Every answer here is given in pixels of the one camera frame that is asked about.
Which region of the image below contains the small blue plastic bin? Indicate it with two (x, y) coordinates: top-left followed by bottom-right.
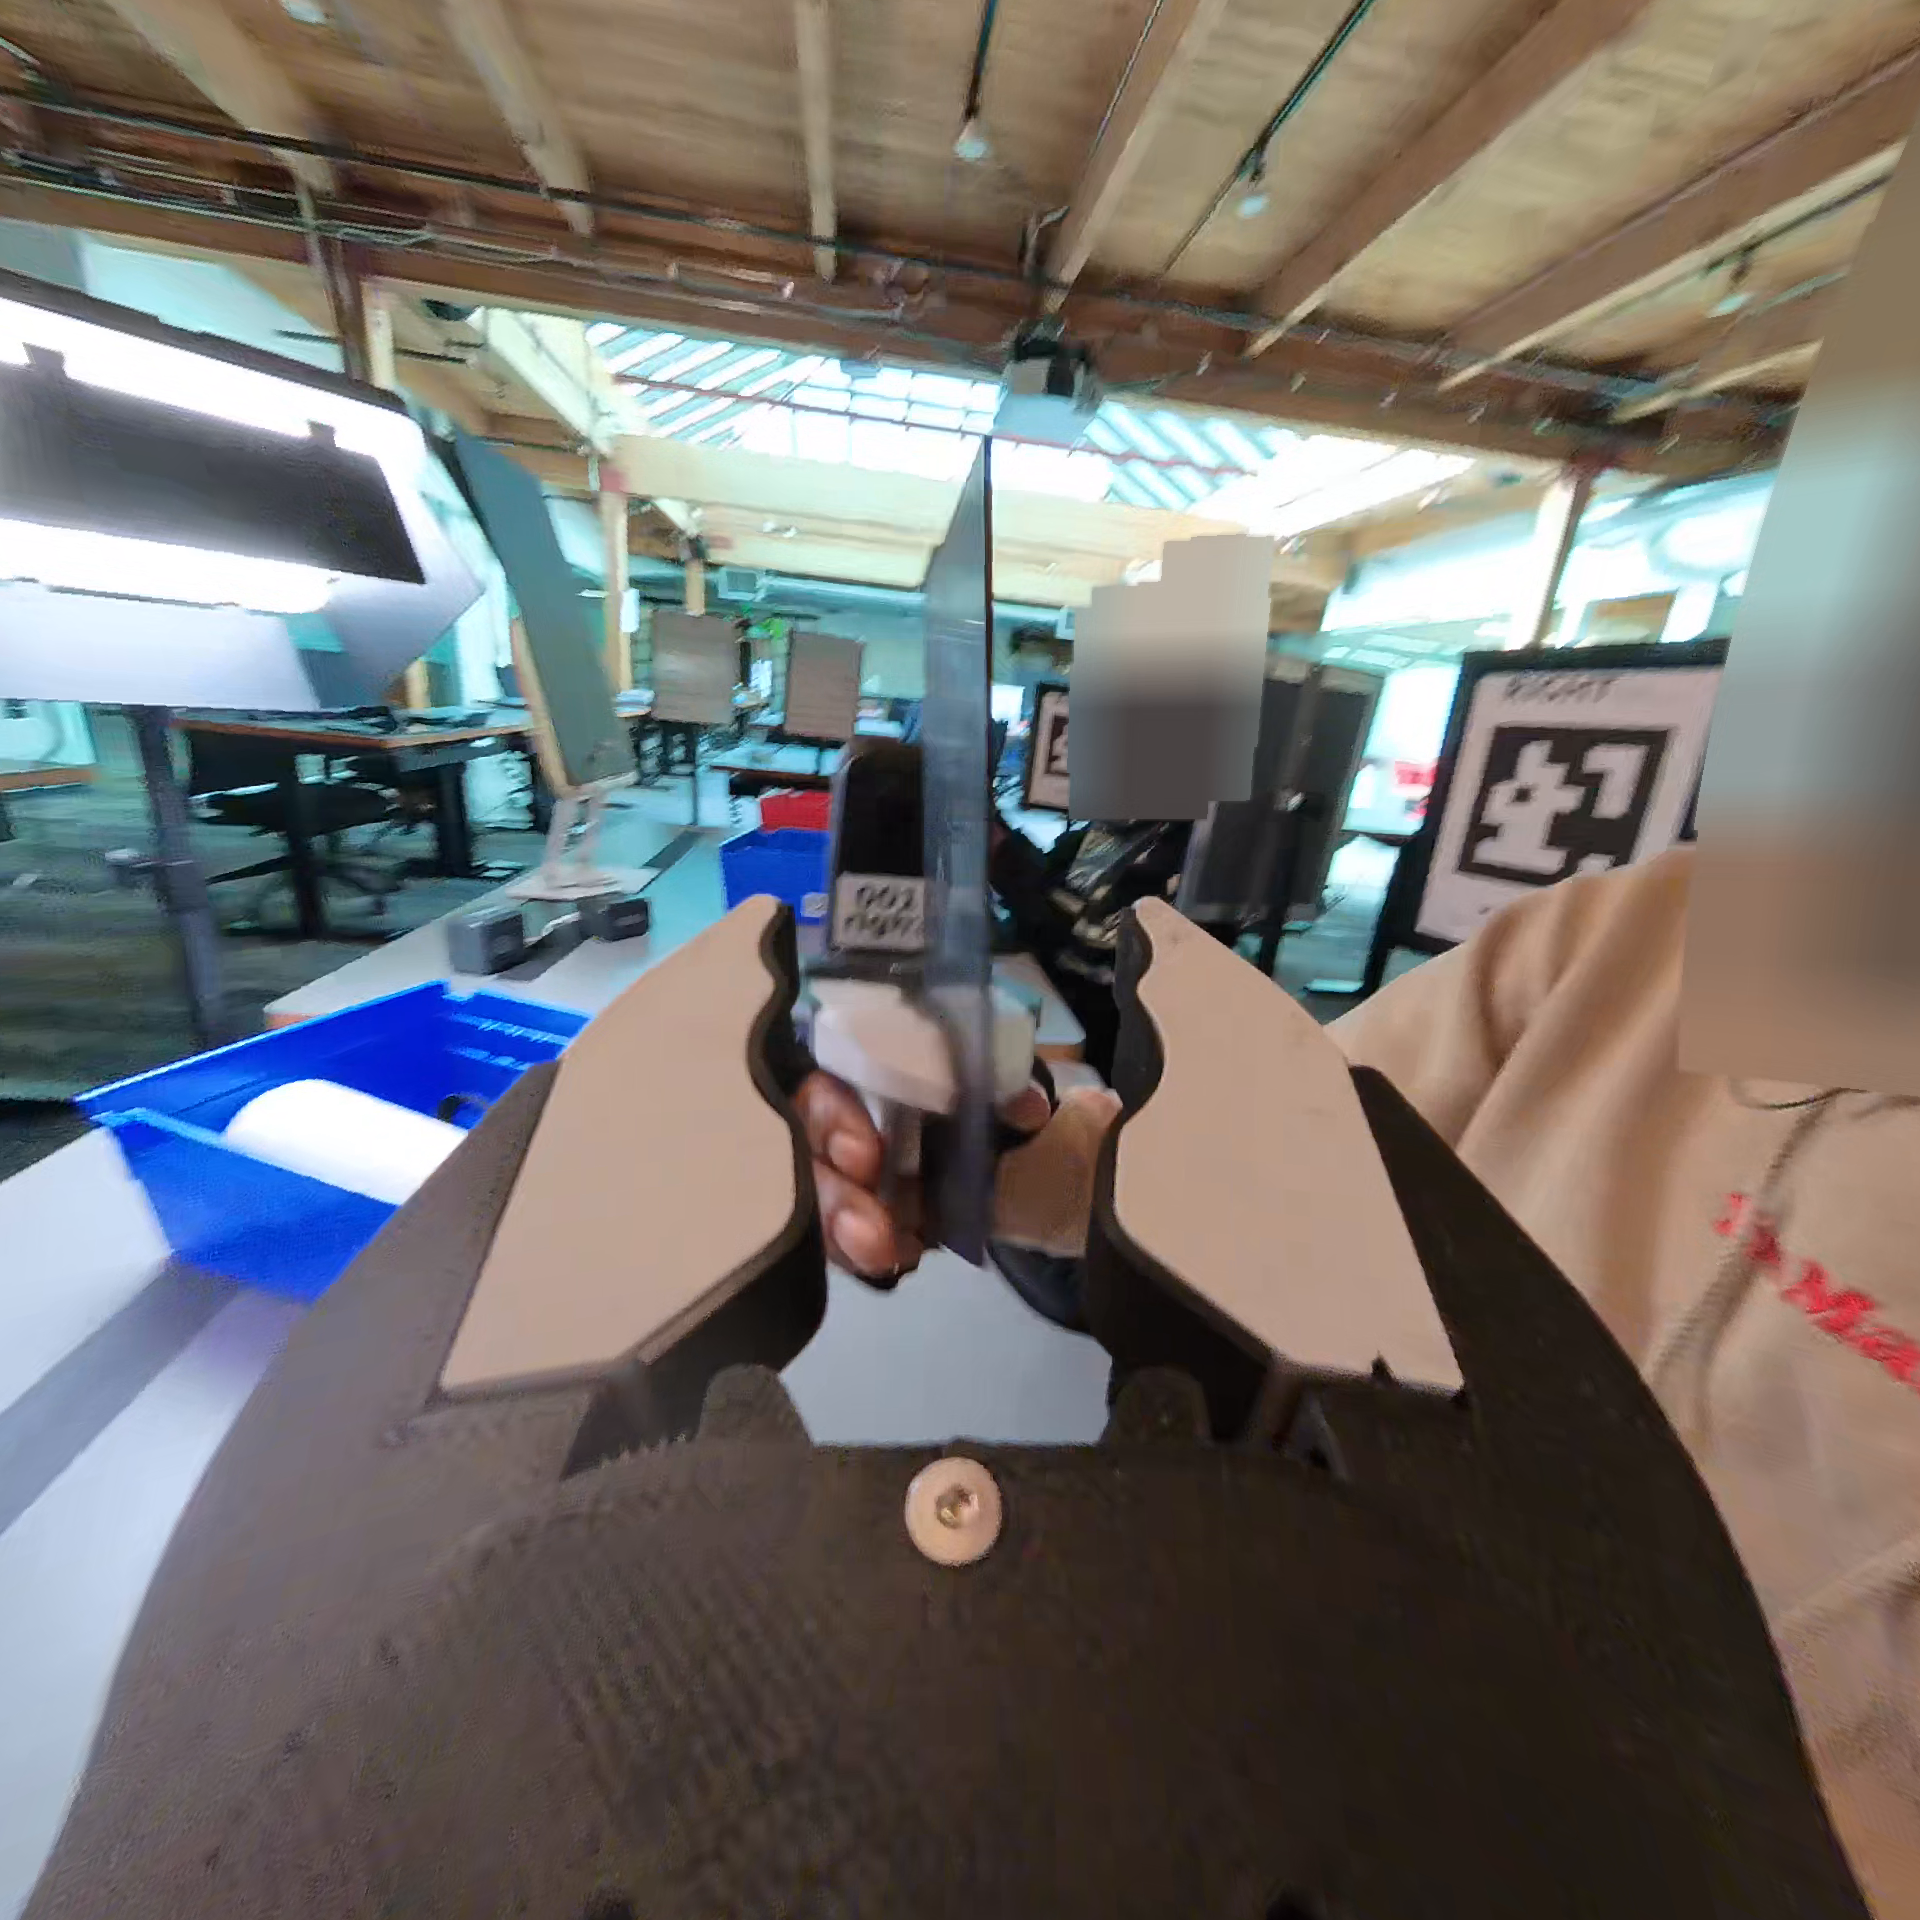
(717, 825), (830, 955)

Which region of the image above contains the grey light stand pole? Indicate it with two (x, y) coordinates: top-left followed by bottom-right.
(125, 706), (230, 1052)

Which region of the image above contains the black framed marker sign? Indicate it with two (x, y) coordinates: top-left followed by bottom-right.
(1409, 643), (1730, 952)

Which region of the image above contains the white studio light panel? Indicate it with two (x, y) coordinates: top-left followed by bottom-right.
(0, 269), (485, 712)

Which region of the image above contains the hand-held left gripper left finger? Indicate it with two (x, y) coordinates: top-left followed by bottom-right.
(438, 897), (828, 1480)

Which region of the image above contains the white tape roll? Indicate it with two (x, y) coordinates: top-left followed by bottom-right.
(221, 1078), (468, 1208)

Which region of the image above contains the whiteboard on stand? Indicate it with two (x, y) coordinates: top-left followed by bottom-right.
(783, 630), (864, 748)
(648, 612), (741, 733)

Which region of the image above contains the person in beige hoodie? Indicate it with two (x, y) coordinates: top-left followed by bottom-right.
(1327, 847), (1920, 1920)

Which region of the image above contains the black plate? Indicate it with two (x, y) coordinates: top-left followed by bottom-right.
(919, 439), (1001, 1267)

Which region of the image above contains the wooden office desk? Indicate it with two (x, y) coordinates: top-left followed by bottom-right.
(172, 708), (536, 925)

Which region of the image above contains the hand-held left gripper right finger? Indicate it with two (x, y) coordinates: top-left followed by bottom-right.
(1083, 897), (1468, 1450)

